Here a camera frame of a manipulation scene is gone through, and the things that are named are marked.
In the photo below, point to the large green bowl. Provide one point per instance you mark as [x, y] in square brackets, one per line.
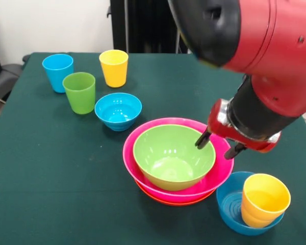
[168, 158]

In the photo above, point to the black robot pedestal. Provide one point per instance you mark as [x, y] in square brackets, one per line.
[142, 25]

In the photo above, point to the large pink bowl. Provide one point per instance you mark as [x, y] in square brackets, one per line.
[219, 173]

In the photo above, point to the tall yellow cup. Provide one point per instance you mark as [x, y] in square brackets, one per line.
[114, 74]

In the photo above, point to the black chair base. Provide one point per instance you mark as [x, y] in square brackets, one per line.
[7, 74]

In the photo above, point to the green cup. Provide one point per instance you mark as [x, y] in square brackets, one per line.
[80, 97]

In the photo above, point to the blue cup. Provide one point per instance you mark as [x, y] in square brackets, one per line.
[56, 74]

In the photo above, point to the dark blue bowl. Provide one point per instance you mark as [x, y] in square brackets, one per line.
[228, 186]

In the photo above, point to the short yellow cup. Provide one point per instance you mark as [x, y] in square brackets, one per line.
[257, 222]
[265, 196]

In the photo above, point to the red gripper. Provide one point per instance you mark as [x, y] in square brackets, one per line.
[244, 139]

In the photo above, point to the dark green table cloth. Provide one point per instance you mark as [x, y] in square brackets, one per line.
[66, 199]

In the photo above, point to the orange bowl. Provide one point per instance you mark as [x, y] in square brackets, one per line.
[173, 202]

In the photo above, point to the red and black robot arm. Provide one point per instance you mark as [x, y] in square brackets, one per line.
[257, 38]

